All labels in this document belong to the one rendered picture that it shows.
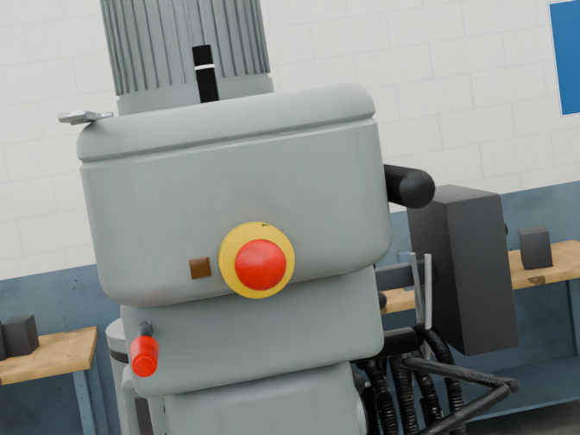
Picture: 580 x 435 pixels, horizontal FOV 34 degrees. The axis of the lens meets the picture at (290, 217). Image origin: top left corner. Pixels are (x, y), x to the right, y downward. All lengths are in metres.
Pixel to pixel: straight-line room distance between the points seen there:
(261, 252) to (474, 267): 0.58
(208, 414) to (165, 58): 0.43
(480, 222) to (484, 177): 4.26
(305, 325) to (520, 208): 4.74
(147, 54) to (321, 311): 0.42
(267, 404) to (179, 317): 0.13
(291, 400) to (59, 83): 4.36
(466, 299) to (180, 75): 0.47
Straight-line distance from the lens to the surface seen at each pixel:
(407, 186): 0.83
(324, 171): 0.78
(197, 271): 0.77
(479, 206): 1.26
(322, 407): 0.95
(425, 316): 1.31
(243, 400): 0.94
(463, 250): 1.26
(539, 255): 4.96
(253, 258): 0.73
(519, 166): 5.60
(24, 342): 4.83
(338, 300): 0.89
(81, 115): 0.71
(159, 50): 1.15
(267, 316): 0.88
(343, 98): 0.79
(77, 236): 5.23
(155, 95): 1.15
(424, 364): 1.04
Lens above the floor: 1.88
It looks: 7 degrees down
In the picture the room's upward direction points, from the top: 9 degrees counter-clockwise
